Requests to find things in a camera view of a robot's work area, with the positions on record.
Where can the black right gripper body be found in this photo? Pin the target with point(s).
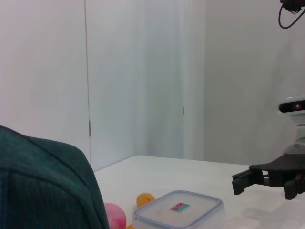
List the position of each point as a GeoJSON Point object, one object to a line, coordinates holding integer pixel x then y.
{"type": "Point", "coordinates": [283, 171]}

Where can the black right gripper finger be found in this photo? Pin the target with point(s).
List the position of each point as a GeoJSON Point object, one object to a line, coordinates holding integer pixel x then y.
{"type": "Point", "coordinates": [291, 189]}
{"type": "Point", "coordinates": [245, 181]}

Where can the clear food container blue seal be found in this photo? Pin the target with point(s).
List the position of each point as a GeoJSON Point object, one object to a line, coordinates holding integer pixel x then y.
{"type": "Point", "coordinates": [178, 210]}

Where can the yellow banana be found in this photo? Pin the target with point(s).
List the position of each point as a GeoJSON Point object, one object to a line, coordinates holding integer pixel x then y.
{"type": "Point", "coordinates": [145, 198]}

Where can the pink peach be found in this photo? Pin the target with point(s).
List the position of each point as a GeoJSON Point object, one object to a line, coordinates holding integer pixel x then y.
{"type": "Point", "coordinates": [115, 215]}

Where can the dark teal insulated lunch bag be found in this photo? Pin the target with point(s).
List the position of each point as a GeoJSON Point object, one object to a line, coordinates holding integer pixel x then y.
{"type": "Point", "coordinates": [43, 181]}

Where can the white robot head camera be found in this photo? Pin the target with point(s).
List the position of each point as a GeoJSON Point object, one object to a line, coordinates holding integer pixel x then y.
{"type": "Point", "coordinates": [293, 107]}

